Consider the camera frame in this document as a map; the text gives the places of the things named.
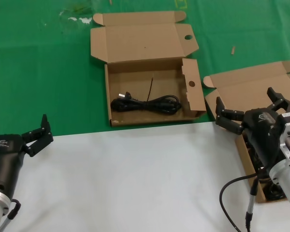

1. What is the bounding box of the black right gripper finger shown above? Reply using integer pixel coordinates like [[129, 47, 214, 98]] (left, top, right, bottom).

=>
[[215, 96, 245, 135], [266, 87, 290, 113]]

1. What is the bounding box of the open cardboard box with holes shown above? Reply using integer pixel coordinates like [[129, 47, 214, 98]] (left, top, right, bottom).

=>
[[90, 11, 207, 128]]

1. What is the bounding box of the black cable tie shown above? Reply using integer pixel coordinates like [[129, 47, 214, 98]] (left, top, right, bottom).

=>
[[145, 76, 154, 102]]

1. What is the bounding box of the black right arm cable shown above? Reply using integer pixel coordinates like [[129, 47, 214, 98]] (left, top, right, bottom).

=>
[[219, 166, 272, 232]]

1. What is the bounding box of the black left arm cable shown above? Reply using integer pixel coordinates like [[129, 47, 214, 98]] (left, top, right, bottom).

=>
[[0, 198, 22, 232]]

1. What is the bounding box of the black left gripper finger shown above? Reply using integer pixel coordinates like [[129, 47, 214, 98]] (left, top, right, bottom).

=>
[[21, 114, 54, 158]]

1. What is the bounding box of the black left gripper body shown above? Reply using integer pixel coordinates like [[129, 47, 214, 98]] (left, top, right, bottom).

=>
[[0, 132, 29, 198]]

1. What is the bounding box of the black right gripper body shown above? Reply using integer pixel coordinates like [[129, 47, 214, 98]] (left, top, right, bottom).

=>
[[241, 107, 285, 168]]

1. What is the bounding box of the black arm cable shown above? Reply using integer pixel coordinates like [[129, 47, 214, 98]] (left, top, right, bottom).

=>
[[0, 198, 22, 232], [219, 166, 272, 232]]

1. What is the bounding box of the open cardboard box of cables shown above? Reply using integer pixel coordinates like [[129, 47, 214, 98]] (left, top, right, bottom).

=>
[[203, 60, 290, 204]]

